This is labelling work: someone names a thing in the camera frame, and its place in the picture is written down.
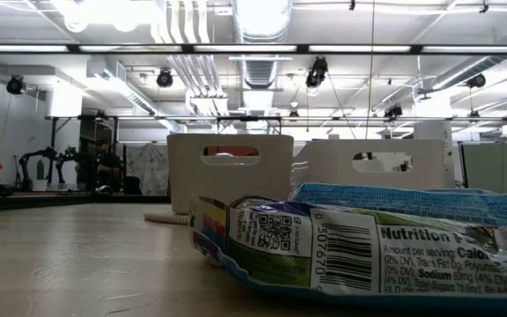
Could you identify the dark blue granola bar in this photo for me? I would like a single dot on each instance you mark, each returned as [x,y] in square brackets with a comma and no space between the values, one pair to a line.
[346,255]

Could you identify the person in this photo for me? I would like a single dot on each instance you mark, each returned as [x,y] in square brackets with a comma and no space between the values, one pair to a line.
[106,165]

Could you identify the white column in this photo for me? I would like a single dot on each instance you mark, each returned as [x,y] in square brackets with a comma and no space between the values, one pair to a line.
[434,131]

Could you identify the silver ventilation duct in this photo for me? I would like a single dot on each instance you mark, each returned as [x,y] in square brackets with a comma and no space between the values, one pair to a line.
[262,39]

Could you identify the grey plastic bin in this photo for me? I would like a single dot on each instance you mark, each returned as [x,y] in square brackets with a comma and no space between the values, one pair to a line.
[183,176]

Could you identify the black overhead light bar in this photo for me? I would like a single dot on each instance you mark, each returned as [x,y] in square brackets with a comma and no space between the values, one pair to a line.
[244,49]

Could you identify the round woven coaster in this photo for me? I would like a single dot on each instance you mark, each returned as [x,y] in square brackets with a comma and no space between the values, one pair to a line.
[165,218]

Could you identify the white plastic bin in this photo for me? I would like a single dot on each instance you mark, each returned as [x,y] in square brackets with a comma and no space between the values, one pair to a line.
[324,167]

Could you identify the black hanging camera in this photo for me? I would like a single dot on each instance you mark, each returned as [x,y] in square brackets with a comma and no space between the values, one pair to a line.
[316,72]
[164,78]
[476,81]
[393,112]
[16,85]

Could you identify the green partition screen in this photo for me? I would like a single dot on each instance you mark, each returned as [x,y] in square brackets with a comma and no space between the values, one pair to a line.
[495,167]

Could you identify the white crumpled sheet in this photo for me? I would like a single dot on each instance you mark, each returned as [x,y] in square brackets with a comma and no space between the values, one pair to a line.
[148,167]

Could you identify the black background robot arm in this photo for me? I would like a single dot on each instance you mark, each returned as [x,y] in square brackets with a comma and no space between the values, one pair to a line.
[38,154]

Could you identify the black aluminium table frame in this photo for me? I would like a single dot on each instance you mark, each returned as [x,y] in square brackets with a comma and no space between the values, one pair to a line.
[60,202]

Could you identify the light blue granola bar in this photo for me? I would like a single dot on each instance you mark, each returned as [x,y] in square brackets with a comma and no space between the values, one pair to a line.
[390,202]

